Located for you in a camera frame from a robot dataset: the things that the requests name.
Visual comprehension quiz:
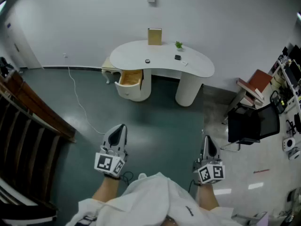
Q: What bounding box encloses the person's right forearm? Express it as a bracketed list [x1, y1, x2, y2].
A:
[198, 184, 219, 210]

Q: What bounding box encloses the person's left forearm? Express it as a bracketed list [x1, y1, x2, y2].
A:
[92, 175, 120, 203]

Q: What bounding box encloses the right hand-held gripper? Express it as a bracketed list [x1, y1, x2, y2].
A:
[192, 135, 226, 185]

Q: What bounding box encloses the red-brown flat box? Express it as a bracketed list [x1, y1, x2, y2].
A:
[236, 69, 273, 103]

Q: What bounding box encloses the black office chair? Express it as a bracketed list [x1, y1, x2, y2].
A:
[221, 102, 281, 152]

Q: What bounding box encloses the dark brown wooden cabinet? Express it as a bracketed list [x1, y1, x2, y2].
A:
[0, 69, 77, 222]

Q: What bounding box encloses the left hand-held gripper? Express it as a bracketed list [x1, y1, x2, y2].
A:
[94, 124, 129, 177]

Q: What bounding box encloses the cream padded stool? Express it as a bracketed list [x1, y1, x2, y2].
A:
[101, 56, 120, 84]

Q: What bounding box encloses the person's white shirt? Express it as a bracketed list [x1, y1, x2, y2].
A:
[64, 172, 245, 226]

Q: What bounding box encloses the white shelf with equipment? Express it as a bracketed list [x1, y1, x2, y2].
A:
[270, 45, 301, 114]

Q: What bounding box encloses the large wooden drawer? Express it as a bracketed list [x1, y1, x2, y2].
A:
[114, 69, 144, 101]

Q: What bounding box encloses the black wheeled device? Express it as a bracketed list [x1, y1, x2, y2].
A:
[269, 90, 286, 114]

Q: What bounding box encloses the white round device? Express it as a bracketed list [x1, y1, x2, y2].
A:
[282, 137, 296, 152]

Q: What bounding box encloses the white power cable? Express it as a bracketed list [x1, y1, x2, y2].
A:
[67, 66, 105, 135]

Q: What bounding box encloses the white curved desk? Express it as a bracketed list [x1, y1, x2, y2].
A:
[109, 40, 215, 107]

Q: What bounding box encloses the tan hardcover book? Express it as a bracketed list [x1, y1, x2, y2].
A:
[147, 28, 163, 46]

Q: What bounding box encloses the white door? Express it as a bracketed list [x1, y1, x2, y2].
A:
[4, 15, 44, 70]

